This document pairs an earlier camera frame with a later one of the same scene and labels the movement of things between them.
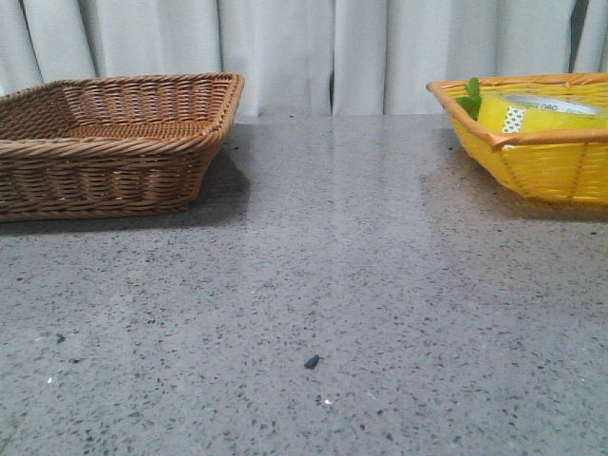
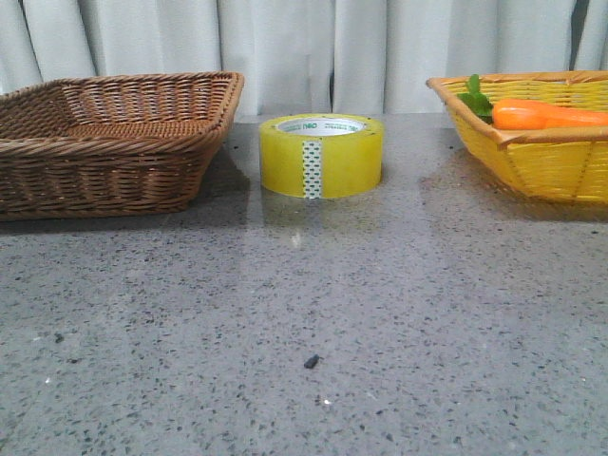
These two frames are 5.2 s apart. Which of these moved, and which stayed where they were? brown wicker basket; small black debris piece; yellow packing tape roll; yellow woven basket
Moved: yellow packing tape roll
Stayed: brown wicker basket; small black debris piece; yellow woven basket
